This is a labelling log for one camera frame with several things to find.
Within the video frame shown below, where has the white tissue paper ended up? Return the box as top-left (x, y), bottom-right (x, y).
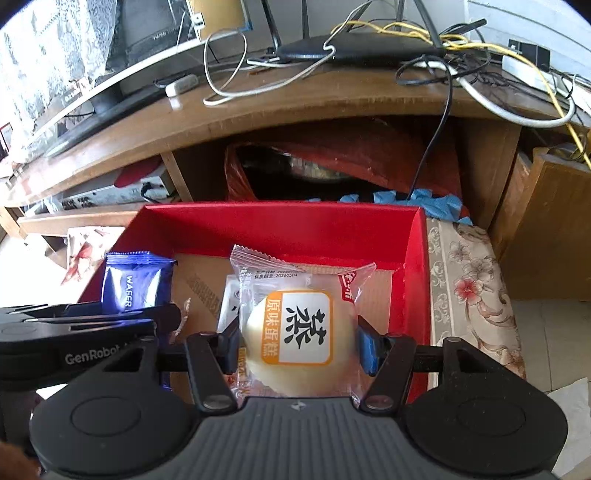
top-left (546, 377), bottom-right (591, 480)

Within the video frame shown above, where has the yellow board white frame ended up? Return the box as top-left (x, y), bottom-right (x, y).
top-left (187, 0), bottom-right (253, 41)

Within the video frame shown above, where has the blue crumpled plastic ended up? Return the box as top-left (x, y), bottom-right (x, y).
top-left (307, 187), bottom-right (475, 227)

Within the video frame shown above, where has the white lace cloth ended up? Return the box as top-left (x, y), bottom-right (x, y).
top-left (0, 0), bottom-right (123, 153)

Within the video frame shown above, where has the wooden TV cabinet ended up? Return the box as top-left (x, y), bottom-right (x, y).
top-left (0, 60), bottom-right (573, 241)

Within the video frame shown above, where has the black television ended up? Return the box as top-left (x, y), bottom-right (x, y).
top-left (0, 0), bottom-right (204, 158)

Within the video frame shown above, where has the thin white cable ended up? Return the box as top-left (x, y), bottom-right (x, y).
top-left (202, 21), bottom-right (339, 108)

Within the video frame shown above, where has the black router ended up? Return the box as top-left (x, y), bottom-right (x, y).
top-left (263, 0), bottom-right (485, 65)

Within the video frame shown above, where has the white slatted panel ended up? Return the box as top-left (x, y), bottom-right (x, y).
top-left (466, 0), bottom-right (589, 79)

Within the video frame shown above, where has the white power strip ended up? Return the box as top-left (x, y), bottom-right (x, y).
top-left (501, 54), bottom-right (591, 108)

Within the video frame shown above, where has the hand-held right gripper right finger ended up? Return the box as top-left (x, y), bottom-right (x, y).
top-left (356, 322), bottom-right (483, 414)

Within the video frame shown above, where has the silver media player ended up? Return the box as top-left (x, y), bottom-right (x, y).
top-left (59, 165), bottom-right (177, 212)

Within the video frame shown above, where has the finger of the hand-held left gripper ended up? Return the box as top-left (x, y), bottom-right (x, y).
top-left (0, 302), bottom-right (182, 334)

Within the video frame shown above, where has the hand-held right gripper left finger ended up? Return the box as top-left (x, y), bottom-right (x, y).
top-left (99, 320), bottom-right (243, 414)

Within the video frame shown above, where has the thick white cable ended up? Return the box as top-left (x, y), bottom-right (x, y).
top-left (456, 73), bottom-right (578, 128)

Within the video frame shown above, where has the clear packet yellow cake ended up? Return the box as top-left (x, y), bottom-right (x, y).
top-left (228, 244), bottom-right (377, 410)

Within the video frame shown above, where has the blue wafer packet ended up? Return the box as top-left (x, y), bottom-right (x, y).
top-left (102, 251), bottom-right (179, 315)

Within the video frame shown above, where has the red flat pad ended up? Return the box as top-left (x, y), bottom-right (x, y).
top-left (115, 161), bottom-right (163, 188)

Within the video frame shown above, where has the red plastic bag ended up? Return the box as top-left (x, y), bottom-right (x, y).
top-left (225, 121), bottom-right (463, 202)

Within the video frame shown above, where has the cardboard box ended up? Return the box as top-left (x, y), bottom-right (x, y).
top-left (488, 147), bottom-right (591, 306)

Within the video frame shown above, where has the black cable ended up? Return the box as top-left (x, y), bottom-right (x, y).
top-left (396, 53), bottom-right (465, 204)

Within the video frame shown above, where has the red box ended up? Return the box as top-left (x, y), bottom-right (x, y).
top-left (76, 202), bottom-right (433, 407)

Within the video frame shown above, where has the white snack packet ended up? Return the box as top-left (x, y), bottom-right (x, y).
top-left (217, 274), bottom-right (244, 334)

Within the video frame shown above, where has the black power adapter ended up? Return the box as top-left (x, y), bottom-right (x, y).
top-left (508, 39), bottom-right (552, 73)

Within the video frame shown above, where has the small white adapter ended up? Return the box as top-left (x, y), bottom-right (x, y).
top-left (164, 76), bottom-right (200, 99)

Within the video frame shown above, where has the yellow cable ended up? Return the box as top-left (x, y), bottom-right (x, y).
top-left (332, 21), bottom-right (591, 168)

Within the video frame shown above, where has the floral cloth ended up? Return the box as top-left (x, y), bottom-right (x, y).
top-left (62, 217), bottom-right (528, 380)

